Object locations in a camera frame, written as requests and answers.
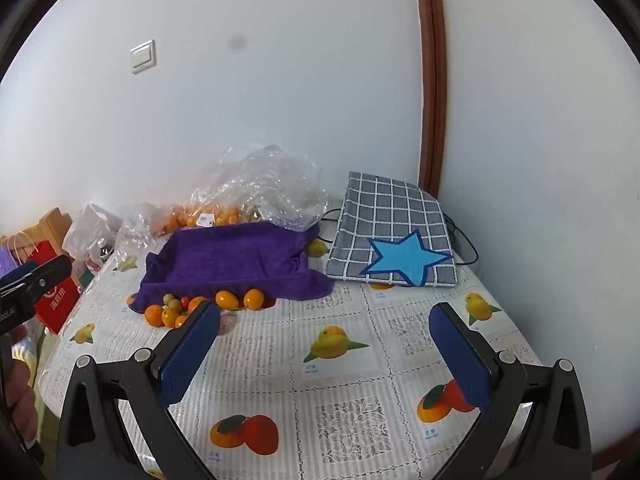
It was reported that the grey checked star cushion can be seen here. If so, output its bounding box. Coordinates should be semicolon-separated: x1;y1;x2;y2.
325;171;457;288

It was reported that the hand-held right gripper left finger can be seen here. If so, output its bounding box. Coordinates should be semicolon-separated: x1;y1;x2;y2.
56;300;222;480

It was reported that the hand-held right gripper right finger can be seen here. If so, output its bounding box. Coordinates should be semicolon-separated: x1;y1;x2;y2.
428;302;593;480

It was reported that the red paper bag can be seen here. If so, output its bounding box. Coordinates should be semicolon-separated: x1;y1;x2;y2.
12;232;83;335

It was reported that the fruit-print lace tablecloth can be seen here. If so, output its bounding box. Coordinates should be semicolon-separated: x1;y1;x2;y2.
37;200;546;480

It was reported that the small clear plastic bag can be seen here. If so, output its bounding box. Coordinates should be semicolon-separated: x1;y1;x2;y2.
114;202;173;273

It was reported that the purple towel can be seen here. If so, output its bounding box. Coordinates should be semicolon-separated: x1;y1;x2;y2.
129;221;335;314

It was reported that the brown wooden door frame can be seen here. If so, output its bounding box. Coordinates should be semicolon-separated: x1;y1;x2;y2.
410;0;448;201

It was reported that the white light switch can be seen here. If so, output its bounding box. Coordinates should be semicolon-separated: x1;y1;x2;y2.
129;39;158;75

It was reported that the pile of bagged oranges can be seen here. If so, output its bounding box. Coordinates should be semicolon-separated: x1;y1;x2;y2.
159;204;242;235

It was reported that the cardboard box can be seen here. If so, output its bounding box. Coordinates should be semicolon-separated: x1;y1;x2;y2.
0;207;75;261

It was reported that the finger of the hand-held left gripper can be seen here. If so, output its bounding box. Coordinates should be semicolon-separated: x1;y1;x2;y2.
0;255;72;308

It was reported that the white plastic bag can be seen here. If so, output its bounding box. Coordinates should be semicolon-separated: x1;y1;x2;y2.
62;203;123;275

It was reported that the purple fringed item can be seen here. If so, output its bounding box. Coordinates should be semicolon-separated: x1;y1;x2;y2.
0;246;23;273

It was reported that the large clear plastic bag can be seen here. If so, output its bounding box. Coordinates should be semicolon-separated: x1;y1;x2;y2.
190;144;328;233

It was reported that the black cable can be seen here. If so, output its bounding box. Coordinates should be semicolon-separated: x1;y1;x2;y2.
320;208;480;267

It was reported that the person's left hand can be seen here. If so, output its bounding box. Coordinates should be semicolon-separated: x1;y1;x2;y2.
4;325;40;443

